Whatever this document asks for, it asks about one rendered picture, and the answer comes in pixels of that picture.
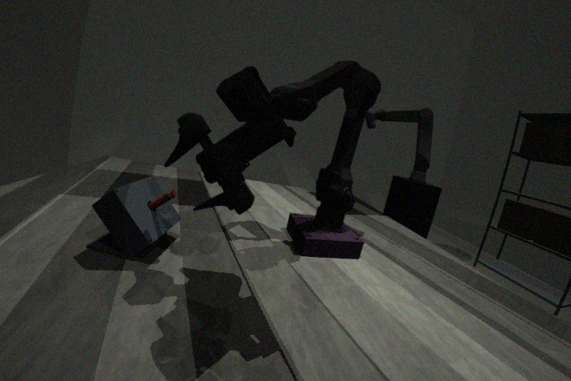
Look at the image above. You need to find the red peg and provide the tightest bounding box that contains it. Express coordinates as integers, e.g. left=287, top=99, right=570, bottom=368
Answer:
left=148, top=190, right=177, bottom=210

